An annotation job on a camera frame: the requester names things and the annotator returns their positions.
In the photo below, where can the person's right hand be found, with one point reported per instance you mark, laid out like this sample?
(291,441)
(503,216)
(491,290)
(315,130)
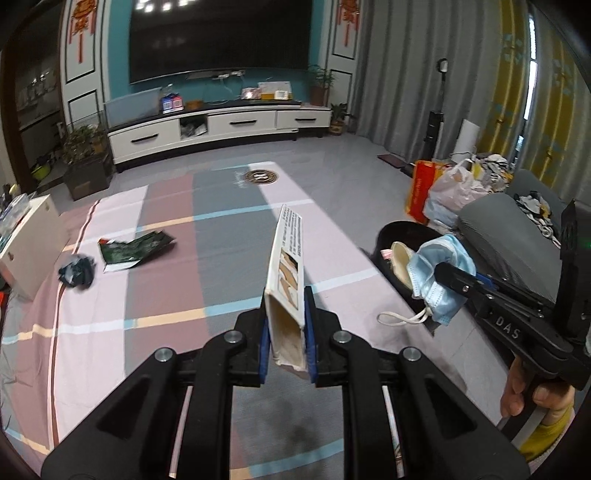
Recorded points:
(512,392)

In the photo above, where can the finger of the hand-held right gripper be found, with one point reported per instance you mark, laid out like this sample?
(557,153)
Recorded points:
(461,281)
(521,300)

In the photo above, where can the dark red door mat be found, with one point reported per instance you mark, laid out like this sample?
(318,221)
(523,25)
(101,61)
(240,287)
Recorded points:
(391,160)

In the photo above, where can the pile of clothes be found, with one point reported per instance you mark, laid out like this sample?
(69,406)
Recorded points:
(496,173)

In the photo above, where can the grey curtain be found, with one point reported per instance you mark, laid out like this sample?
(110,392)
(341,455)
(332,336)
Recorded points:
(406,69)

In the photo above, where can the white desk calendar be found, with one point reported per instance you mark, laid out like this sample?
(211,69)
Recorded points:
(274,90)

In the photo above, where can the black bin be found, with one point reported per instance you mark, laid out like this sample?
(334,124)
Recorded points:
(381,267)

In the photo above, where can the grey sofa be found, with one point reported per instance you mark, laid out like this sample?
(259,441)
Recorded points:
(508,240)

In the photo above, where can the person's right forearm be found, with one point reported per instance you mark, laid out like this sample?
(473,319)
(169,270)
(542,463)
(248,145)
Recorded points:
(549,434)

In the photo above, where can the large black television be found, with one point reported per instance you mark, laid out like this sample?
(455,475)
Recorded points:
(217,37)

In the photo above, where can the blue white display stand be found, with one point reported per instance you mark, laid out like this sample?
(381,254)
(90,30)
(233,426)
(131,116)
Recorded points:
(171,105)

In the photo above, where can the yellow patterned curtain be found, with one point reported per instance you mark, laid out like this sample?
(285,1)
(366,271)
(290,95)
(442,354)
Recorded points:
(554,92)

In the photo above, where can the upright vacuum cleaner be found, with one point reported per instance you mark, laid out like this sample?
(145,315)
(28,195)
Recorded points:
(434,134)

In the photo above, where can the orange paper bag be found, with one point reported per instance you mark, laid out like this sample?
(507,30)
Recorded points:
(419,194)

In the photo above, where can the pink box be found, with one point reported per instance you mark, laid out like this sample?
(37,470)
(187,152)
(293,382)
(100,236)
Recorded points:
(250,94)

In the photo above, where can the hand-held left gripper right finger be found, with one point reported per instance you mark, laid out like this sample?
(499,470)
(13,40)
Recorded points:
(310,353)

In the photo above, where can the blue face mask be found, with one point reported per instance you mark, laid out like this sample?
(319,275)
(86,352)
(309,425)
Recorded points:
(438,258)

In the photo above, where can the green snack packet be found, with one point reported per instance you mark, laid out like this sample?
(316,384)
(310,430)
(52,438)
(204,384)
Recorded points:
(138,247)

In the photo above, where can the white carton box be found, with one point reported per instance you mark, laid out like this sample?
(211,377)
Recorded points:
(288,277)

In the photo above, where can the plant in black planter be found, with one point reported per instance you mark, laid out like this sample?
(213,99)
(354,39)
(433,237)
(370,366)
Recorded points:
(87,177)

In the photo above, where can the small potted plant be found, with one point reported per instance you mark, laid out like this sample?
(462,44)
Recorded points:
(338,122)

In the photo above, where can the green basin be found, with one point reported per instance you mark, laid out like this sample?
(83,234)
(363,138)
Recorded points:
(40,171)

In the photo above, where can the white panel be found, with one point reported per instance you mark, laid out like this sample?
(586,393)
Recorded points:
(466,138)

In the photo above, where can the red knot wall decoration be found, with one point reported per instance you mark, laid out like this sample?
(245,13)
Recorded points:
(83,23)
(347,18)

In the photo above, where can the small brown basket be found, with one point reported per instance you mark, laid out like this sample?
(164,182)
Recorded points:
(194,105)

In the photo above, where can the pink grey checked cloth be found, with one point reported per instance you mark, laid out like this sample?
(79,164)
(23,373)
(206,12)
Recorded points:
(161,295)

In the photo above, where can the white television cabinet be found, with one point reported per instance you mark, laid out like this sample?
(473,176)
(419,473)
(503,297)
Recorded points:
(240,122)

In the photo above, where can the dark crumpled bag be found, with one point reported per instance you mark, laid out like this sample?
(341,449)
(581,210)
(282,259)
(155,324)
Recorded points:
(77,272)

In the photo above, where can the white wooden box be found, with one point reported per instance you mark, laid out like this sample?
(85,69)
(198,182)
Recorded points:
(32,240)

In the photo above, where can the grey storage box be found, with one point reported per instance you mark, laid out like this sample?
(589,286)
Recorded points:
(131,108)

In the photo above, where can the white power strip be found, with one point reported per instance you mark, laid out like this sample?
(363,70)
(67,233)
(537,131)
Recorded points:
(231,74)

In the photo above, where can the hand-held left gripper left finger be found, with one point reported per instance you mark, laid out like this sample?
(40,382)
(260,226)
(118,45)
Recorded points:
(264,353)

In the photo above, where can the tall potted plant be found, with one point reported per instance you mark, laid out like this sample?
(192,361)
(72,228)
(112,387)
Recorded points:
(319,90)

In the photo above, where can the white plastic bag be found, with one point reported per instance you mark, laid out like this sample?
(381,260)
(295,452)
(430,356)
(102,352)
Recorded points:
(450,194)

